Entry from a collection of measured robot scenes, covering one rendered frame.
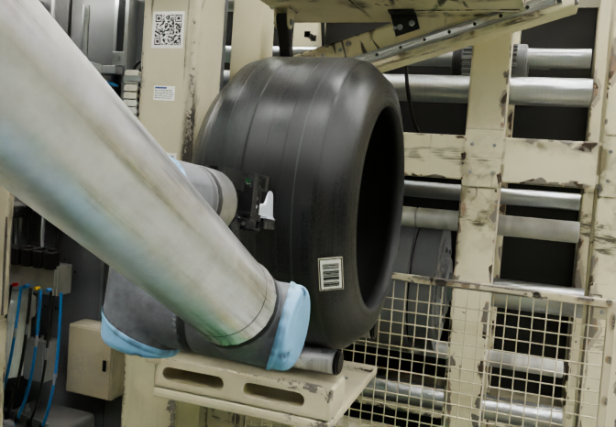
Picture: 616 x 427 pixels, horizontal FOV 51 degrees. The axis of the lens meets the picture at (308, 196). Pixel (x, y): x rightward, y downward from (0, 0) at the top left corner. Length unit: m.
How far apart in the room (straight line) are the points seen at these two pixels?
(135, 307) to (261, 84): 0.56
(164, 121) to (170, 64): 0.12
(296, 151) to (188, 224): 0.60
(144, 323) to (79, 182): 0.35
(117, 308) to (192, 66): 0.73
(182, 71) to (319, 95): 0.37
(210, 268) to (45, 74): 0.22
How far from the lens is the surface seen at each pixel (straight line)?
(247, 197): 0.90
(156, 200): 0.43
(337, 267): 1.05
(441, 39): 1.60
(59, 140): 0.36
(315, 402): 1.19
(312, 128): 1.05
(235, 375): 1.24
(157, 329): 0.71
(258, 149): 1.07
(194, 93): 1.36
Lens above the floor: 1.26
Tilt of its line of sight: 3 degrees down
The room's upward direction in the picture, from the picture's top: 4 degrees clockwise
